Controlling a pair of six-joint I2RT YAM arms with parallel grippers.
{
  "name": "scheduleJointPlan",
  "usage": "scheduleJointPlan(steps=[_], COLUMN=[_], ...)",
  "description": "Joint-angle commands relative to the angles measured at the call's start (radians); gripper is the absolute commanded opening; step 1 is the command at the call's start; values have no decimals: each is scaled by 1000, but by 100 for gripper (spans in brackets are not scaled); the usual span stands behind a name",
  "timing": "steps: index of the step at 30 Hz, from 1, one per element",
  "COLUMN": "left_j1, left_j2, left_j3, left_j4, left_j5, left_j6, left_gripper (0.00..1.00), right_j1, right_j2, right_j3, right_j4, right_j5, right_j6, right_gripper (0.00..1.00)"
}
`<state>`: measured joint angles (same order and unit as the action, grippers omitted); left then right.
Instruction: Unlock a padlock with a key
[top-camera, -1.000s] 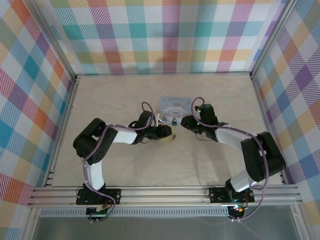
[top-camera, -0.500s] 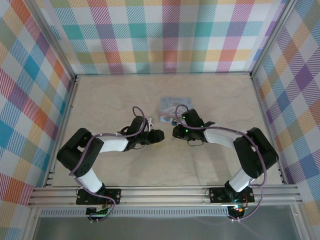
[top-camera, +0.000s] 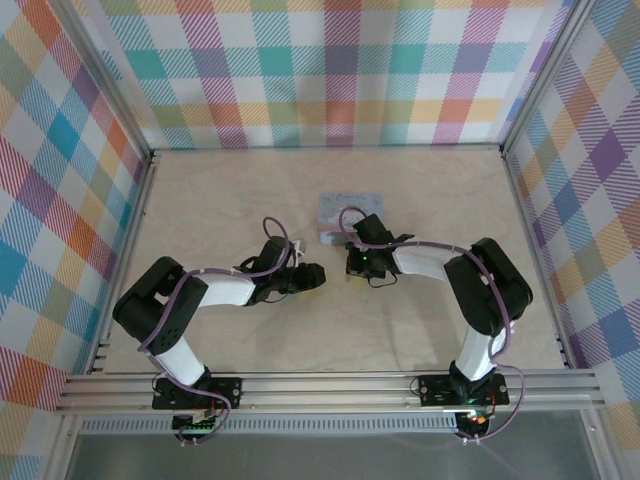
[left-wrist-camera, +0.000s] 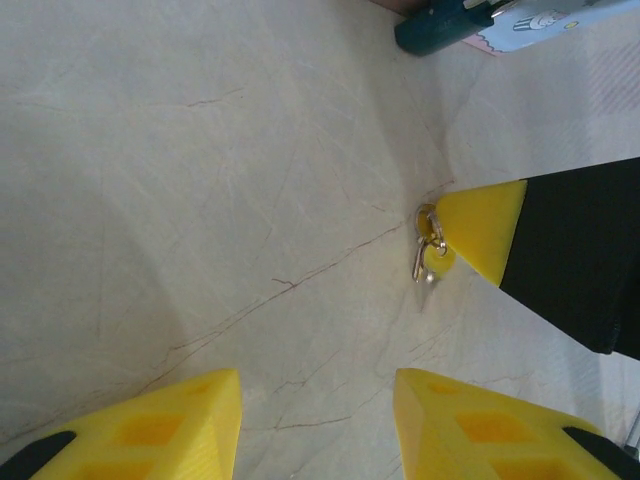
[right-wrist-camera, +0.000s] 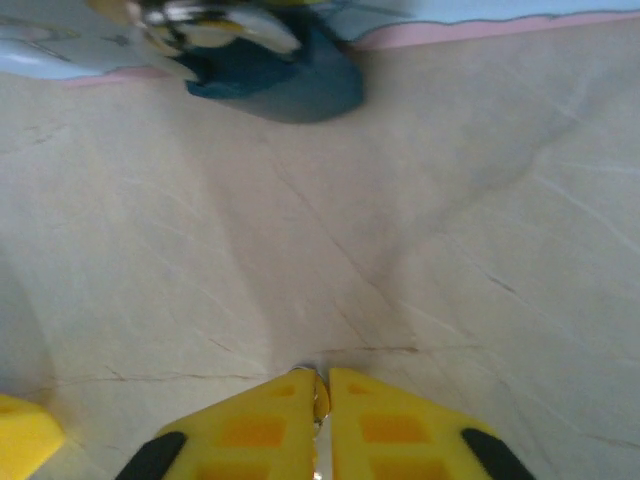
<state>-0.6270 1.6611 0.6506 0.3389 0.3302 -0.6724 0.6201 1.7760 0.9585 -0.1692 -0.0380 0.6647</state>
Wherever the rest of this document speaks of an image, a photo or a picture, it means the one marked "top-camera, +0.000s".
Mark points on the blue cartoon tin box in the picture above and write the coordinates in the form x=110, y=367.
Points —
x=332, y=205

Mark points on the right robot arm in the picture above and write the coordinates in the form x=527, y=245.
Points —
x=490, y=295

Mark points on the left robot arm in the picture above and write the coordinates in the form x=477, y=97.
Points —
x=150, y=310

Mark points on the grey metal sheet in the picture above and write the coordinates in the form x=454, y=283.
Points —
x=325, y=457

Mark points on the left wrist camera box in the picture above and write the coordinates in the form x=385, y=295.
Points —
x=301, y=250

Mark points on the long aluminium mounting rail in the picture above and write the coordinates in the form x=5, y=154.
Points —
x=325, y=392

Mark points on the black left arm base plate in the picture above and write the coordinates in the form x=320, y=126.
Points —
x=225, y=392

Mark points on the thin aluminium wall rail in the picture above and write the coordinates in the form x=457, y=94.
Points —
x=250, y=148

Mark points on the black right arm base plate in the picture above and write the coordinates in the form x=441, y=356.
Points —
x=435, y=390

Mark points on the aluminium side rail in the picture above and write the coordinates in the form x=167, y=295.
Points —
x=135, y=235
x=530, y=235

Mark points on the aluminium corner post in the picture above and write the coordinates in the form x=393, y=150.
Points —
x=105, y=75
x=545, y=75

